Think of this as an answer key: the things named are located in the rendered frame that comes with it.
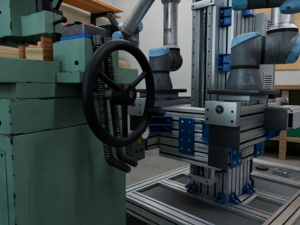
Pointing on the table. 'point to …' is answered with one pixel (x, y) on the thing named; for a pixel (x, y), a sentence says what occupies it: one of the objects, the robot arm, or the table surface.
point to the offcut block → (34, 53)
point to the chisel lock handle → (60, 20)
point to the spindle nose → (43, 5)
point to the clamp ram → (56, 36)
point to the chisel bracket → (40, 25)
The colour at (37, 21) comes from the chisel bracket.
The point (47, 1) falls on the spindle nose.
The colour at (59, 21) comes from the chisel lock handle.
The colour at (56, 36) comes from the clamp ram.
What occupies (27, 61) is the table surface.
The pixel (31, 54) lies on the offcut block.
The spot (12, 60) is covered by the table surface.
